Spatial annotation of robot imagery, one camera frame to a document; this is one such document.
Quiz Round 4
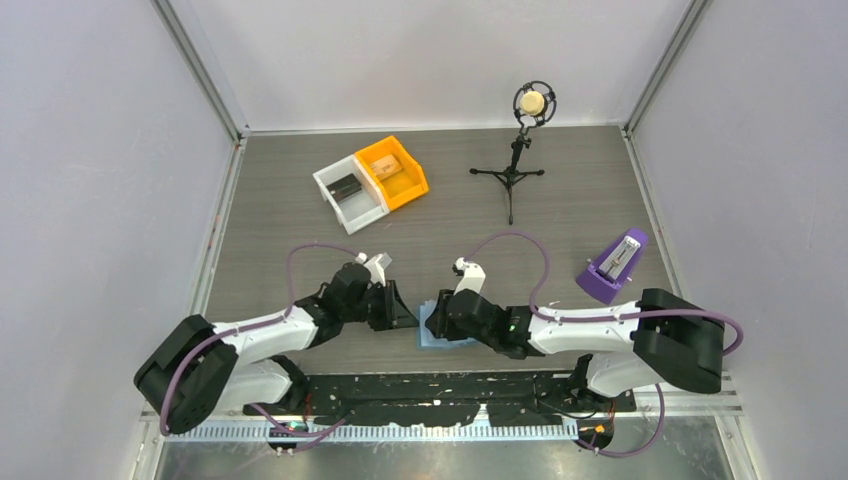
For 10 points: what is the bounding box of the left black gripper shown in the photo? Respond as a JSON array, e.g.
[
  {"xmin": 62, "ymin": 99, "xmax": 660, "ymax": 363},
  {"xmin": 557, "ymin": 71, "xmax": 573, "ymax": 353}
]
[{"xmin": 342, "ymin": 279, "xmax": 419, "ymax": 331}]

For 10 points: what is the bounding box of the blue card holder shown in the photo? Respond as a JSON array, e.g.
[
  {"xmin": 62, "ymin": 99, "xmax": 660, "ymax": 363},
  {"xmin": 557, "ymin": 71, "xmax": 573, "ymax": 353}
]
[{"xmin": 417, "ymin": 299, "xmax": 477, "ymax": 350}]

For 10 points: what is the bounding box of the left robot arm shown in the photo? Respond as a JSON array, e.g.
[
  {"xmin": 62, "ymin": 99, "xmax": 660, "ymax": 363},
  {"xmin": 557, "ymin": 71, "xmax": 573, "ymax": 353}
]
[{"xmin": 133, "ymin": 262, "xmax": 419, "ymax": 435}]

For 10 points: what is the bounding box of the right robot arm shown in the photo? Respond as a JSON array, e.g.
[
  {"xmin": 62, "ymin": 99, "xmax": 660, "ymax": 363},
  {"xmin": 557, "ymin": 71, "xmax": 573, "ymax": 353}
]
[{"xmin": 424, "ymin": 288, "xmax": 728, "ymax": 411}]

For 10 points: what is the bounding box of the card in orange bin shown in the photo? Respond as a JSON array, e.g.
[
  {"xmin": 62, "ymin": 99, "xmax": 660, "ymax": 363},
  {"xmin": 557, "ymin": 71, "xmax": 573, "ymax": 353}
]
[{"xmin": 369, "ymin": 154, "xmax": 403, "ymax": 181}]

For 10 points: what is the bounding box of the orange plastic bin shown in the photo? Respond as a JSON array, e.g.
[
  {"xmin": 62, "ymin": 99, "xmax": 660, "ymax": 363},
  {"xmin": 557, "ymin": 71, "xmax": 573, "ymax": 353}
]
[{"xmin": 354, "ymin": 135, "xmax": 430, "ymax": 212}]

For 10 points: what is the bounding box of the white plastic bin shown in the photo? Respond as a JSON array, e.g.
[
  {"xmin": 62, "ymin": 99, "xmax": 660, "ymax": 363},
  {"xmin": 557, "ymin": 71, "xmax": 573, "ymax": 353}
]
[{"xmin": 312, "ymin": 154, "xmax": 390, "ymax": 235}]

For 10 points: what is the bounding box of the purple metronome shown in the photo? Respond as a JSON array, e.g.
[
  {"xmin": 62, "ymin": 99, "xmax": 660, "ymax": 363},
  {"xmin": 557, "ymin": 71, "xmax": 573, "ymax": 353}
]
[{"xmin": 575, "ymin": 228, "xmax": 650, "ymax": 305}]

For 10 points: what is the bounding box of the black tripod mic stand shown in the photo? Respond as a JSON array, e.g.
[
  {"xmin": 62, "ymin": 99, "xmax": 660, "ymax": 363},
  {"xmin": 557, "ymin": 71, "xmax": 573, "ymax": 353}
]
[{"xmin": 469, "ymin": 127, "xmax": 546, "ymax": 226}]

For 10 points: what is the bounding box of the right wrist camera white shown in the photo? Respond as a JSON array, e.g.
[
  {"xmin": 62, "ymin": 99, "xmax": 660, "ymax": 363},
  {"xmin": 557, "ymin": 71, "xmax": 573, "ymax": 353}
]
[{"xmin": 452, "ymin": 257, "xmax": 486, "ymax": 294}]

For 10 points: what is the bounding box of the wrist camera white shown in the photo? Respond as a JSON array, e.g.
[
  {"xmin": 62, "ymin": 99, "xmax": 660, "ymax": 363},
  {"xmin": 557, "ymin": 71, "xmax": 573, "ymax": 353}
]
[
  {"xmin": 355, "ymin": 252, "xmax": 392, "ymax": 286},
  {"xmin": 452, "ymin": 257, "xmax": 486, "ymax": 294}
]

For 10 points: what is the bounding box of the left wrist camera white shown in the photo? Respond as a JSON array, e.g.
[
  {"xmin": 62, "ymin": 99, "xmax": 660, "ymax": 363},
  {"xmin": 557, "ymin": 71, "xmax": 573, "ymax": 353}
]
[{"xmin": 355, "ymin": 252, "xmax": 392, "ymax": 286}]

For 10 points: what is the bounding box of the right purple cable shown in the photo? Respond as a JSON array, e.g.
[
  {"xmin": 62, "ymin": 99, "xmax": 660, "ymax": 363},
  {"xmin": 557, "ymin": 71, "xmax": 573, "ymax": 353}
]
[{"xmin": 463, "ymin": 230, "xmax": 745, "ymax": 460}]

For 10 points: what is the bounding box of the purple cable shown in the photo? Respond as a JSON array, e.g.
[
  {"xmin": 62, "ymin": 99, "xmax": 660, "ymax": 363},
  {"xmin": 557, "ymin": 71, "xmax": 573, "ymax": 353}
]
[
  {"xmin": 463, "ymin": 230, "xmax": 745, "ymax": 460},
  {"xmin": 158, "ymin": 242, "xmax": 369, "ymax": 439}
]

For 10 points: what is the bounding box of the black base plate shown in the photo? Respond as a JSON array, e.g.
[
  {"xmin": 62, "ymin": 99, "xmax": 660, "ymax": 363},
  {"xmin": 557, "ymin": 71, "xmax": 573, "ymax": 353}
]
[{"xmin": 262, "ymin": 371, "xmax": 636, "ymax": 427}]

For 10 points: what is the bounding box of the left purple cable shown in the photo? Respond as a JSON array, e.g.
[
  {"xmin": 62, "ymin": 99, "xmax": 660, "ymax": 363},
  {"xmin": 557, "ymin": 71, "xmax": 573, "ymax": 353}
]
[{"xmin": 158, "ymin": 242, "xmax": 369, "ymax": 439}]

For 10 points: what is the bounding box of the microphone with shock mount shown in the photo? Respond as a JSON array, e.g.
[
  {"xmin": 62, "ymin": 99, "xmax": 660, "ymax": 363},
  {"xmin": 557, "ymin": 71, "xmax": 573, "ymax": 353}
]
[{"xmin": 513, "ymin": 80, "xmax": 557, "ymax": 130}]

